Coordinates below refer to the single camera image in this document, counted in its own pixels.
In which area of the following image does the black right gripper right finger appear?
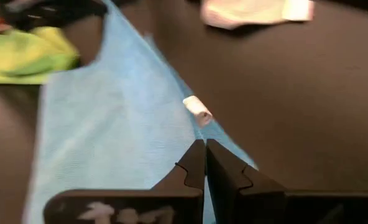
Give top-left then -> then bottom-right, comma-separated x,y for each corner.
206,139 -> 286,197

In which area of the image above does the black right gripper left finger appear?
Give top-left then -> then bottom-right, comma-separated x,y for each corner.
151,139 -> 206,191

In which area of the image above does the lime green microfiber towel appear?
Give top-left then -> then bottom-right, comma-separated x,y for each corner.
0,26 -> 81,85

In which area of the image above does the bright blue microfiber towel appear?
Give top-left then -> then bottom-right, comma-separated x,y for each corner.
22,0 -> 259,224

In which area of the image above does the grey waffle weave towel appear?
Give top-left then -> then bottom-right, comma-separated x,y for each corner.
200,0 -> 315,31

